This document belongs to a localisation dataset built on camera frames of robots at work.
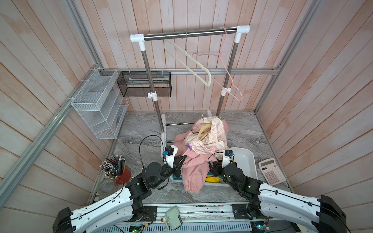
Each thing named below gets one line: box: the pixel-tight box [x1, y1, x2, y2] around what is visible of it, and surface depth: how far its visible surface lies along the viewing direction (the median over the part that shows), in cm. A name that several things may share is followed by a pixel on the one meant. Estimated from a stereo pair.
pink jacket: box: [173, 119, 230, 194], surface depth 72 cm
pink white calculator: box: [258, 157, 287, 186], surface depth 87 cm
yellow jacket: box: [205, 174, 221, 184], surface depth 79 cm
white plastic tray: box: [228, 147, 258, 180], surface depth 92 cm
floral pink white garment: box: [186, 116, 228, 155], surface depth 75 cm
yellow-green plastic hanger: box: [197, 123, 212, 141], surface depth 72 cm
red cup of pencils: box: [99, 154, 132, 185], surface depth 77 cm
